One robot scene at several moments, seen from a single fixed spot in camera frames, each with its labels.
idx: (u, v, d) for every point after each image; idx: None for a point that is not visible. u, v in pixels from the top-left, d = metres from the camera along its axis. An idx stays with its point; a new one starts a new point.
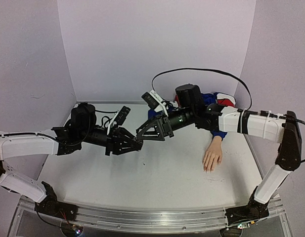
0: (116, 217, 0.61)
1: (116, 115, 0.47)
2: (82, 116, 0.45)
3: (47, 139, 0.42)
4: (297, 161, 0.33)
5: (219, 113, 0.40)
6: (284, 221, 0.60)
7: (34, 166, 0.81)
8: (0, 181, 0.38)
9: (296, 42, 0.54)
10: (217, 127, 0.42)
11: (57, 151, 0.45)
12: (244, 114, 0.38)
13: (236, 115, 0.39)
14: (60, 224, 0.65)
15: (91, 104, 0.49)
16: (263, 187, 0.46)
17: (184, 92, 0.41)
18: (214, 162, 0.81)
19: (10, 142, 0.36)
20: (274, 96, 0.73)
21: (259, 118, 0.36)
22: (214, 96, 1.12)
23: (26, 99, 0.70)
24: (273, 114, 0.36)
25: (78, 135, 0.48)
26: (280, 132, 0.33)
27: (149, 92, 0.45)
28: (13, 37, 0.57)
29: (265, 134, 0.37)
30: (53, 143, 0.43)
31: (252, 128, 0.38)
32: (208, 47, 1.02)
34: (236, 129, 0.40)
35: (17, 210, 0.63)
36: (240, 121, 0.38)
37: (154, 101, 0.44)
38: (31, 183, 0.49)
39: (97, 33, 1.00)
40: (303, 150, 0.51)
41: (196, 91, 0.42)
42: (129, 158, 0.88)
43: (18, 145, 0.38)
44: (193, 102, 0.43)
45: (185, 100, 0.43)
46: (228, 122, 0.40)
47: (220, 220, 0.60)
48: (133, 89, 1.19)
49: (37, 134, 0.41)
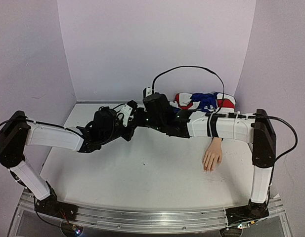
0: (115, 217, 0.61)
1: (131, 110, 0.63)
2: (107, 119, 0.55)
3: (73, 135, 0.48)
4: (272, 158, 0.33)
5: (188, 120, 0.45)
6: (284, 221, 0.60)
7: (35, 165, 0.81)
8: (16, 169, 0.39)
9: (295, 42, 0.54)
10: (188, 133, 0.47)
11: (79, 147, 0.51)
12: (212, 118, 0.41)
13: (203, 120, 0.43)
14: (60, 224, 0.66)
15: (112, 110, 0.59)
16: (255, 187, 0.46)
17: (150, 101, 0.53)
18: (214, 162, 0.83)
19: (41, 129, 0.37)
20: (273, 96, 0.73)
21: (229, 120, 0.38)
22: (214, 96, 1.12)
23: (26, 99, 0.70)
24: (242, 115, 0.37)
25: (99, 136, 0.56)
26: (250, 133, 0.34)
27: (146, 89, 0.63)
28: (13, 37, 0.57)
29: (237, 134, 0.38)
30: (78, 139, 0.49)
31: (222, 131, 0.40)
32: (208, 47, 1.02)
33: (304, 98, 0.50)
34: (206, 133, 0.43)
35: (17, 210, 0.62)
36: (209, 125, 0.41)
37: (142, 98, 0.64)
38: (41, 178, 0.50)
39: (97, 33, 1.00)
40: (302, 150, 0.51)
41: (161, 100, 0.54)
42: (128, 158, 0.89)
43: (47, 134, 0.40)
44: (160, 111, 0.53)
45: (152, 108, 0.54)
46: (196, 127, 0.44)
47: (220, 221, 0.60)
48: (133, 89, 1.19)
49: (65, 129, 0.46)
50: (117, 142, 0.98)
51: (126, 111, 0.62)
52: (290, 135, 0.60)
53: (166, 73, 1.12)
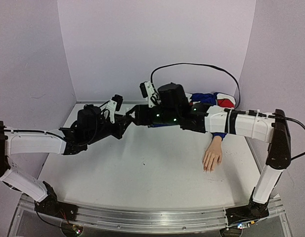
0: (116, 217, 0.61)
1: (115, 104, 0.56)
2: (90, 119, 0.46)
3: (55, 138, 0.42)
4: (287, 160, 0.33)
5: (205, 113, 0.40)
6: (284, 221, 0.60)
7: (34, 166, 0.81)
8: (5, 177, 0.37)
9: (295, 42, 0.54)
10: (203, 128, 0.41)
11: (63, 151, 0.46)
12: (231, 114, 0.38)
13: (222, 115, 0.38)
14: (60, 224, 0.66)
15: (97, 107, 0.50)
16: (258, 188, 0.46)
17: (166, 92, 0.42)
18: (214, 162, 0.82)
19: (19, 138, 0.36)
20: (273, 96, 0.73)
21: (247, 118, 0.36)
22: (214, 96, 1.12)
23: (26, 99, 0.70)
24: (262, 113, 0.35)
25: (84, 136, 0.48)
26: (270, 132, 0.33)
27: (145, 83, 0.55)
28: (12, 36, 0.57)
29: (254, 133, 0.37)
30: (61, 142, 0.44)
31: (239, 128, 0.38)
32: (208, 47, 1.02)
33: (304, 98, 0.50)
34: (224, 129, 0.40)
35: (17, 210, 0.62)
36: (228, 121, 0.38)
37: (145, 92, 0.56)
38: (34, 181, 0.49)
39: (97, 33, 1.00)
40: (303, 150, 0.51)
41: (179, 91, 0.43)
42: (128, 157, 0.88)
43: (25, 142, 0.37)
44: (177, 102, 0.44)
45: (168, 99, 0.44)
46: (213, 122, 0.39)
47: (220, 220, 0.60)
48: (133, 89, 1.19)
49: (46, 133, 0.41)
50: (116, 142, 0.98)
51: (111, 107, 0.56)
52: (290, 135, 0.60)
53: (167, 73, 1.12)
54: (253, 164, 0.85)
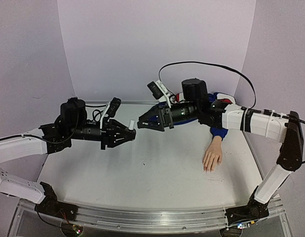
0: (116, 217, 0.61)
1: (108, 107, 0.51)
2: (72, 113, 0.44)
3: (33, 139, 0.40)
4: (298, 161, 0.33)
5: (223, 109, 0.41)
6: (284, 221, 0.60)
7: (33, 167, 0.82)
8: None
9: (296, 41, 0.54)
10: (221, 124, 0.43)
11: (46, 150, 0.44)
12: (247, 112, 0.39)
13: (239, 113, 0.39)
14: (60, 224, 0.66)
15: (82, 100, 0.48)
16: (262, 186, 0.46)
17: (190, 86, 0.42)
18: (214, 162, 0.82)
19: None
20: (273, 96, 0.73)
21: (262, 116, 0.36)
22: (214, 96, 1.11)
23: (26, 99, 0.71)
24: (276, 113, 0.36)
25: (67, 132, 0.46)
26: (283, 131, 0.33)
27: (155, 82, 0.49)
28: (12, 36, 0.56)
29: (268, 133, 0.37)
30: (41, 143, 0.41)
31: (254, 127, 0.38)
32: (208, 47, 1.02)
33: (304, 98, 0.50)
34: (239, 127, 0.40)
35: (17, 210, 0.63)
36: (243, 119, 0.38)
37: (159, 92, 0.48)
38: (28, 185, 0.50)
39: (97, 33, 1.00)
40: (303, 150, 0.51)
41: (202, 87, 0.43)
42: (128, 157, 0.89)
43: (5, 150, 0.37)
44: (198, 98, 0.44)
45: (190, 94, 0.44)
46: (231, 119, 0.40)
47: (220, 220, 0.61)
48: (133, 89, 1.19)
49: (23, 136, 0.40)
50: None
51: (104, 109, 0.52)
52: None
53: (167, 73, 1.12)
54: (253, 164, 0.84)
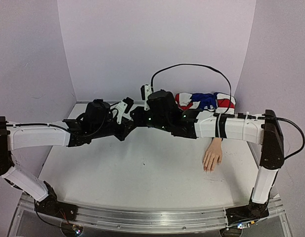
0: (116, 217, 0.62)
1: (125, 107, 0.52)
2: (99, 113, 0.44)
3: (59, 131, 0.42)
4: (280, 160, 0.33)
5: (195, 119, 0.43)
6: (284, 221, 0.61)
7: (34, 166, 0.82)
8: (7, 175, 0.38)
9: (295, 41, 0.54)
10: (195, 133, 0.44)
11: (67, 143, 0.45)
12: (220, 119, 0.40)
13: (211, 120, 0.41)
14: (60, 224, 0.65)
15: (107, 102, 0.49)
16: (257, 187, 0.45)
17: (155, 101, 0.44)
18: (214, 162, 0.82)
19: (23, 132, 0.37)
20: (273, 96, 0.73)
21: (237, 121, 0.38)
22: (214, 96, 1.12)
23: (26, 99, 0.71)
24: (251, 115, 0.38)
25: (90, 128, 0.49)
26: (259, 133, 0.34)
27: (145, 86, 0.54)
28: (12, 36, 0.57)
29: (245, 136, 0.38)
30: (65, 135, 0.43)
31: (229, 132, 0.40)
32: (209, 47, 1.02)
33: (302, 98, 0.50)
34: (214, 133, 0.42)
35: (17, 211, 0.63)
36: (218, 126, 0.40)
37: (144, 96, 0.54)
38: (36, 180, 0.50)
39: (97, 33, 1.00)
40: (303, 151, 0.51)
41: (168, 100, 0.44)
42: (128, 157, 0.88)
43: (29, 136, 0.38)
44: (167, 111, 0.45)
45: (159, 108, 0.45)
46: (204, 127, 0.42)
47: (220, 221, 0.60)
48: (133, 89, 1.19)
49: (49, 125, 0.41)
50: (117, 141, 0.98)
51: (121, 107, 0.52)
52: (290, 135, 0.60)
53: (167, 73, 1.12)
54: (252, 164, 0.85)
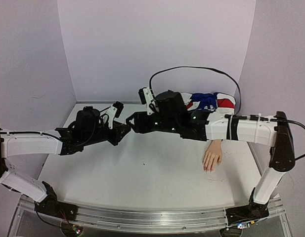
0: (116, 217, 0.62)
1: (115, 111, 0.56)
2: (89, 120, 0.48)
3: (51, 139, 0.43)
4: (291, 162, 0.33)
5: (206, 121, 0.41)
6: (284, 221, 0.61)
7: (34, 166, 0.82)
8: (3, 179, 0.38)
9: (295, 41, 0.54)
10: (205, 136, 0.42)
11: (60, 151, 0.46)
12: (232, 120, 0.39)
13: (223, 122, 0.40)
14: (60, 224, 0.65)
15: (97, 109, 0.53)
16: (260, 188, 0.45)
17: (165, 101, 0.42)
18: (214, 162, 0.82)
19: (16, 140, 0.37)
20: (273, 96, 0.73)
21: (249, 123, 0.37)
22: (214, 96, 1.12)
23: (26, 98, 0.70)
24: (263, 117, 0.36)
25: (81, 136, 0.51)
26: (272, 136, 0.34)
27: (143, 89, 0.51)
28: (12, 36, 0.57)
29: (257, 138, 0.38)
30: (57, 143, 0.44)
31: (241, 134, 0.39)
32: (208, 47, 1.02)
33: (303, 99, 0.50)
34: (225, 135, 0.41)
35: (17, 210, 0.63)
36: (230, 128, 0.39)
37: (144, 99, 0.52)
38: (32, 182, 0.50)
39: (96, 33, 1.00)
40: (304, 151, 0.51)
41: (178, 99, 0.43)
42: (128, 158, 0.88)
43: (22, 144, 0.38)
44: (176, 112, 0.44)
45: (166, 109, 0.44)
46: (214, 130, 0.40)
47: (220, 221, 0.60)
48: (133, 89, 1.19)
49: (41, 134, 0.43)
50: None
51: (111, 112, 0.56)
52: None
53: (167, 73, 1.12)
54: (253, 164, 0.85)
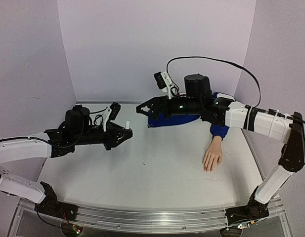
0: (116, 217, 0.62)
1: (109, 112, 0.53)
2: (77, 119, 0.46)
3: (40, 142, 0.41)
4: (300, 162, 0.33)
5: (227, 107, 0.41)
6: (284, 221, 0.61)
7: (34, 166, 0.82)
8: None
9: (296, 42, 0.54)
10: (224, 121, 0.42)
11: (51, 154, 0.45)
12: (252, 110, 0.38)
13: (242, 111, 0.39)
14: (60, 224, 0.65)
15: (85, 108, 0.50)
16: (264, 187, 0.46)
17: (193, 82, 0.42)
18: (214, 162, 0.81)
19: (3, 148, 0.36)
20: (273, 96, 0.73)
21: (267, 116, 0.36)
22: (215, 96, 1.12)
23: (26, 99, 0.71)
24: (281, 113, 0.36)
25: (72, 137, 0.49)
26: (286, 132, 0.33)
27: (161, 73, 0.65)
28: (12, 36, 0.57)
29: (272, 133, 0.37)
30: (46, 146, 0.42)
31: (258, 126, 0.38)
32: (208, 47, 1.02)
33: (303, 99, 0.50)
34: (242, 125, 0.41)
35: (17, 210, 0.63)
36: (248, 118, 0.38)
37: (162, 82, 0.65)
38: (29, 184, 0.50)
39: (96, 33, 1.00)
40: (304, 151, 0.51)
41: (205, 82, 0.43)
42: (128, 158, 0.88)
43: (12, 151, 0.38)
44: (201, 95, 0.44)
45: (192, 91, 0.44)
46: (234, 117, 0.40)
47: (220, 220, 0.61)
48: (133, 89, 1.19)
49: (29, 138, 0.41)
50: None
51: (106, 113, 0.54)
52: None
53: (167, 73, 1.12)
54: (253, 164, 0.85)
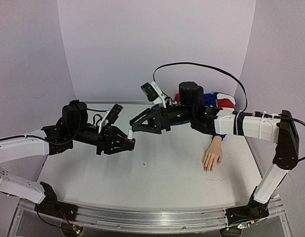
0: (115, 217, 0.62)
1: (108, 113, 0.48)
2: (74, 115, 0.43)
3: (36, 140, 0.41)
4: (294, 160, 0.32)
5: (215, 116, 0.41)
6: (284, 221, 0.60)
7: (34, 166, 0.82)
8: None
9: (295, 42, 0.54)
10: (214, 130, 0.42)
11: (48, 151, 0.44)
12: (239, 116, 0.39)
13: (230, 117, 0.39)
14: (60, 224, 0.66)
15: (83, 102, 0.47)
16: (262, 187, 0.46)
17: (187, 91, 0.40)
18: (214, 162, 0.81)
19: None
20: (272, 96, 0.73)
21: (254, 119, 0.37)
22: (214, 96, 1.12)
23: (26, 99, 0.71)
24: (268, 114, 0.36)
25: (69, 132, 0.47)
26: (275, 132, 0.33)
27: (151, 83, 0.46)
28: (13, 37, 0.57)
29: (261, 134, 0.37)
30: (44, 144, 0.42)
31: (247, 129, 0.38)
32: (208, 47, 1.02)
33: (302, 99, 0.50)
34: (232, 131, 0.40)
35: (17, 210, 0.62)
36: (236, 123, 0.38)
37: (154, 93, 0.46)
38: (28, 185, 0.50)
39: (96, 33, 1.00)
40: (303, 152, 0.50)
41: (199, 93, 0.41)
42: (128, 158, 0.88)
43: (9, 150, 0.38)
44: (195, 103, 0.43)
45: (187, 98, 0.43)
46: (223, 124, 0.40)
47: (220, 220, 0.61)
48: (133, 89, 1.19)
49: (26, 136, 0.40)
50: None
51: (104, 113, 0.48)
52: None
53: (166, 73, 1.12)
54: (253, 164, 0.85)
